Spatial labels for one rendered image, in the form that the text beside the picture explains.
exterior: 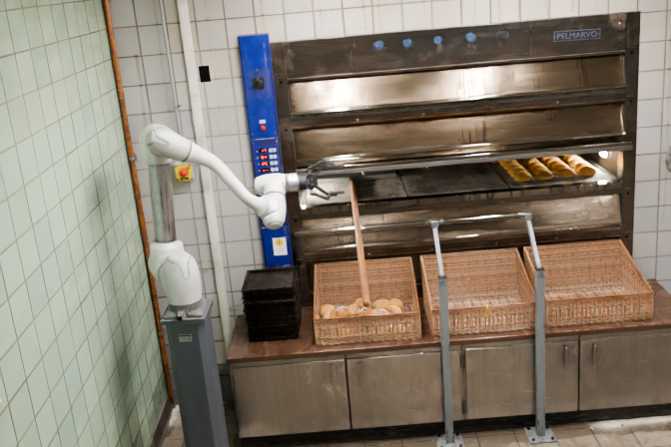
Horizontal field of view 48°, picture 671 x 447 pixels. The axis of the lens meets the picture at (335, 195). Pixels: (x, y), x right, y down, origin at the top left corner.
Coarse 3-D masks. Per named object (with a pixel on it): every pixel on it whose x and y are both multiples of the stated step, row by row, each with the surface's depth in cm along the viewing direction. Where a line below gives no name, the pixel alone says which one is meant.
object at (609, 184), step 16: (464, 192) 426; (480, 192) 424; (496, 192) 421; (512, 192) 421; (528, 192) 421; (544, 192) 421; (560, 192) 421; (576, 192) 422; (304, 208) 422; (320, 208) 422; (336, 208) 422; (368, 208) 422; (384, 208) 423
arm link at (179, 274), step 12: (180, 252) 342; (168, 264) 336; (180, 264) 336; (192, 264) 339; (168, 276) 336; (180, 276) 335; (192, 276) 338; (168, 288) 338; (180, 288) 336; (192, 288) 338; (168, 300) 343; (180, 300) 338; (192, 300) 340
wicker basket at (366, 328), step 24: (336, 264) 428; (384, 264) 427; (408, 264) 427; (336, 288) 428; (360, 288) 428; (384, 288) 428; (408, 288) 427; (408, 312) 386; (336, 336) 391; (360, 336) 391; (384, 336) 390; (408, 336) 391
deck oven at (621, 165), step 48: (288, 96) 404; (576, 96) 406; (624, 96) 407; (288, 144) 412; (528, 144) 413; (576, 144) 423; (624, 192) 422; (480, 240) 429; (528, 240) 430; (624, 240) 430
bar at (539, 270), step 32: (384, 224) 386; (416, 224) 386; (544, 288) 373; (448, 320) 377; (544, 320) 378; (448, 352) 382; (544, 352) 383; (448, 384) 387; (544, 384) 388; (448, 416) 393; (544, 416) 394
